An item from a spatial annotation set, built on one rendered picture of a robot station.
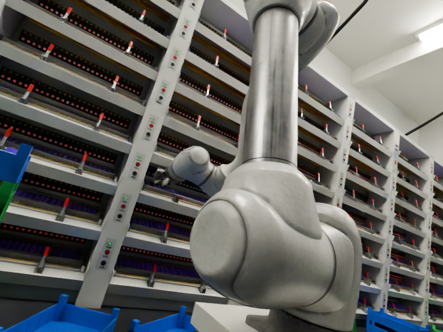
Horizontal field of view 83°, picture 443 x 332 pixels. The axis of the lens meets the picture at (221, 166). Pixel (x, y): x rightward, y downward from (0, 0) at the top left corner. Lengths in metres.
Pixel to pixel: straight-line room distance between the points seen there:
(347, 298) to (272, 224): 0.25
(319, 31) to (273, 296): 0.66
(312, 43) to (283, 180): 0.51
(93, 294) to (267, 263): 0.98
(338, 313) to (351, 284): 0.05
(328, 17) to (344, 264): 0.62
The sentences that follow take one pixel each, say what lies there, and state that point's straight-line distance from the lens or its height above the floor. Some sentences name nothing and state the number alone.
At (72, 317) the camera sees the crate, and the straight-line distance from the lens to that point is 1.09.
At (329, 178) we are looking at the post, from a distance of 2.04.
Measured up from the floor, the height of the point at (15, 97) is 0.70.
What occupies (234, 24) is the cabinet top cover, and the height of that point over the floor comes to 1.67.
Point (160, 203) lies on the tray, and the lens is 1.21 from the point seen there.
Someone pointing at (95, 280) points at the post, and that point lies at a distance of 1.21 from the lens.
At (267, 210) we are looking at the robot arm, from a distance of 0.33.
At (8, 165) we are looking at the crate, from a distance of 0.64.
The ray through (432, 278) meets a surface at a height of 0.47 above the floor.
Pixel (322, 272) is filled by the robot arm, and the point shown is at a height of 0.39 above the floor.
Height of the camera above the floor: 0.41
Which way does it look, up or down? 14 degrees up
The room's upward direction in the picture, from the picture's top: 15 degrees clockwise
